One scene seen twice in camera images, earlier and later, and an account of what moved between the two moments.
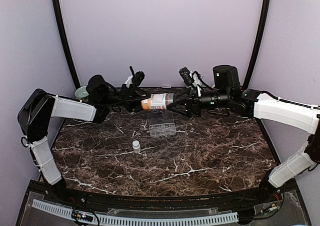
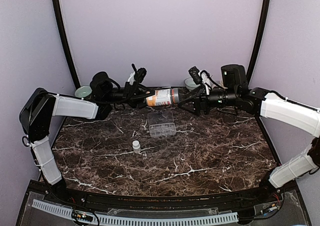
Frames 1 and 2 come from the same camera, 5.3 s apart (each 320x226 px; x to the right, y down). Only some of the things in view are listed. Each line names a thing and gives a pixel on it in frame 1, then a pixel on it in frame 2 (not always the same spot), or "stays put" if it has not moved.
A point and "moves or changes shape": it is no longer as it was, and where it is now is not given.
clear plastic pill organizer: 161,124 stays put
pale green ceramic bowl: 81,91 stays put
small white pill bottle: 136,146 stays put
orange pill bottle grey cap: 158,101 moves or changes shape
